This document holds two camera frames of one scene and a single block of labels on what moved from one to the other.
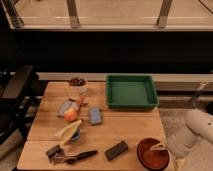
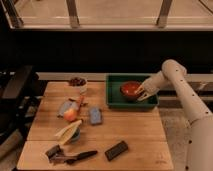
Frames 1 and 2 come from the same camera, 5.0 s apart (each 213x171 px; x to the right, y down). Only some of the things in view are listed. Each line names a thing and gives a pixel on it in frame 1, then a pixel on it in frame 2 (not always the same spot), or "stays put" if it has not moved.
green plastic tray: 131,92 stays put
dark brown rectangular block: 115,151 stays put
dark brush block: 55,153 stays put
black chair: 20,93 stays put
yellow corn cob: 67,132 stays put
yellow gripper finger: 180,163 → 144,96
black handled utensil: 81,155 stays put
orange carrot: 81,99 stays put
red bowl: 152,159 → 129,88
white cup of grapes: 81,83 stays put
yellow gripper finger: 160,146 → 139,89
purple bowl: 152,159 → 127,97
